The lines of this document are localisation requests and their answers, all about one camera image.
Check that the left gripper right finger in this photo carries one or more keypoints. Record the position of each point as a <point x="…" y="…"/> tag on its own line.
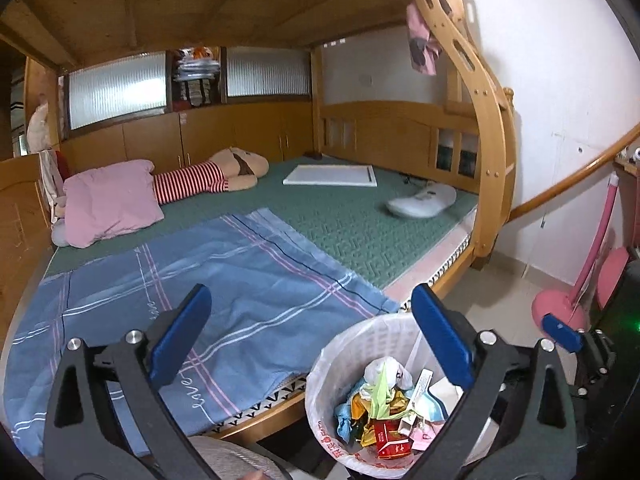
<point x="449" y="334"/>

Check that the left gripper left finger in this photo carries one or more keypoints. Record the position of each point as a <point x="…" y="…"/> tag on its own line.
<point x="173" y="334"/>

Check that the white tissue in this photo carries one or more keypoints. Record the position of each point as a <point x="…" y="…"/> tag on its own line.
<point x="404" y="379"/>

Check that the green paper scrap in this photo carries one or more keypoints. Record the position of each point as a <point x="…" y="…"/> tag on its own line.
<point x="382" y="389"/>

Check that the red cardboard box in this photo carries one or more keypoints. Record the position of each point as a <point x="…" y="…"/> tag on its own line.
<point x="389" y="442"/>

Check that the pink paper wrapper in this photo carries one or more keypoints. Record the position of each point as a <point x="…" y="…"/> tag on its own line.
<point x="423" y="434"/>

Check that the white trash bin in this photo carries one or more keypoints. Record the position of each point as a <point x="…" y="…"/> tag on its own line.
<point x="340" y="368"/>

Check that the blue plaid blanket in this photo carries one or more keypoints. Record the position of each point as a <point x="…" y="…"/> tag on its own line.
<point x="233" y="307"/>

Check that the white handheld device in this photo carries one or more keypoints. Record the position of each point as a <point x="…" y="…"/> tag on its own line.
<point x="433" y="199"/>

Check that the pink pillow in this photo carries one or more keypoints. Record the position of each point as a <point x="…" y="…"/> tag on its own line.
<point x="110" y="201"/>

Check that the striped plush doll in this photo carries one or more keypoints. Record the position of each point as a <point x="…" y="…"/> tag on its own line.
<point x="229" y="170"/>

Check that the wooden bed headboard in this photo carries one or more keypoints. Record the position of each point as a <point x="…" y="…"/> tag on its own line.
<point x="25" y="231"/>

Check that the white flat board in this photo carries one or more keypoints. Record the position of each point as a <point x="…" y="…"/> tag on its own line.
<point x="354" y="176"/>

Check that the wooden bed footboard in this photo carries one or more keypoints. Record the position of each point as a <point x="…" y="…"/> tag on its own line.
<point x="395" y="135"/>

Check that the wooden cabinet row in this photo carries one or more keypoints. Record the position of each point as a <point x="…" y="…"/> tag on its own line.
<point x="278" y="131"/>

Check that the white plush toy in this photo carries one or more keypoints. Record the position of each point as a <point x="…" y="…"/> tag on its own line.
<point x="38" y="131"/>

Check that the wooden bunk ladder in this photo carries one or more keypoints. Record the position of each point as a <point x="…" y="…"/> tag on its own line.
<point x="493" y="110"/>

